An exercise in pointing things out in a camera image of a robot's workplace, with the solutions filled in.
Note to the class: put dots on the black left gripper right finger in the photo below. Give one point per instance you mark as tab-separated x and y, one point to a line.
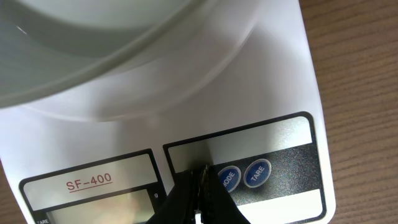
214	201

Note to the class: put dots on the white digital kitchen scale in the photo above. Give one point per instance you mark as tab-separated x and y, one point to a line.
233	86

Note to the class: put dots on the grey round bowl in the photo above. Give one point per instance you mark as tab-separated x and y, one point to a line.
51	46

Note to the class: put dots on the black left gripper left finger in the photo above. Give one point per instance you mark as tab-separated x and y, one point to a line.
181	203

